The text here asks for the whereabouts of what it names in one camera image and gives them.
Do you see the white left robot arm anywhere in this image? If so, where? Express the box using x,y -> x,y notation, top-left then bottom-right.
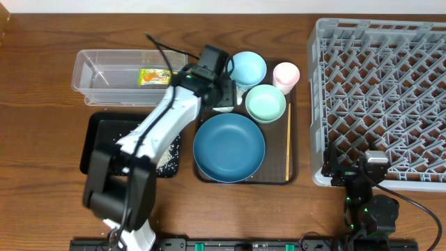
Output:
82,63 -> 236,250

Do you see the brown serving tray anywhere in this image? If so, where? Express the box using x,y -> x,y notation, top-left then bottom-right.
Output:
194,59 -> 299,185

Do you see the white tissue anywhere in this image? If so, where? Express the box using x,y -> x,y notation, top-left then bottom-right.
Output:
213,87 -> 245,113

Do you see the light green bowl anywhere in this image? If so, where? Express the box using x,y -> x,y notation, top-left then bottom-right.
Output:
245,84 -> 286,123

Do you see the light blue bowl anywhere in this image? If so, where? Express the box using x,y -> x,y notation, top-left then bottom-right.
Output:
226,52 -> 267,89

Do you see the wooden chopstick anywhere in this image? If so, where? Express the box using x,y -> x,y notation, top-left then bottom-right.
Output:
285,103 -> 291,182

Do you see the pink cup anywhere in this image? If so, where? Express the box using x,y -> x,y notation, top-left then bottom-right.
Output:
272,62 -> 300,95

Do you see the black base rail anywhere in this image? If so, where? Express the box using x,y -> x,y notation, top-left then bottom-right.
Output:
69,238 -> 419,251

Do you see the black plastic tray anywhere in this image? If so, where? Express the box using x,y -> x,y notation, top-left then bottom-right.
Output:
79,112 -> 182,178

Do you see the yellow snack wrapper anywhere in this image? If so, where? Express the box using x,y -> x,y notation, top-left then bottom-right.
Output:
138,68 -> 178,86

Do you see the clear plastic bin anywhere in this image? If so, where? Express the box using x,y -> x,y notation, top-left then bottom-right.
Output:
71,50 -> 169,107

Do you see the pile of rice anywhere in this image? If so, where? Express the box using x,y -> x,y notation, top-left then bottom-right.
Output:
156,135 -> 181,178

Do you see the grey dishwasher rack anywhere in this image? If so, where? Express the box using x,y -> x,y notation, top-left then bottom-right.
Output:
307,18 -> 445,192

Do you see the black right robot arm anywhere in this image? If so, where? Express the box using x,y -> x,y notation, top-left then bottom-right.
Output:
321,142 -> 399,242

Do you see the dark blue plate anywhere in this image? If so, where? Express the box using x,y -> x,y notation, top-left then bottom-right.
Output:
193,113 -> 266,183

